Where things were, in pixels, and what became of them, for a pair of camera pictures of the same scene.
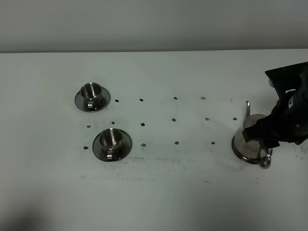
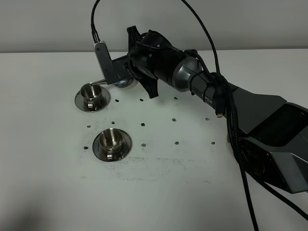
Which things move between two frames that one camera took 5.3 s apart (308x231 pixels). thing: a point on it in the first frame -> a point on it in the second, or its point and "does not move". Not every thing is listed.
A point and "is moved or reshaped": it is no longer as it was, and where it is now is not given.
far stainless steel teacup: x=90 y=92 does not move
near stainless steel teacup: x=110 y=139 does not move
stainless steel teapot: x=251 y=151 is moved or reshaped
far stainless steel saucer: x=104 y=101 does not move
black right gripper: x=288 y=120 -> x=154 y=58
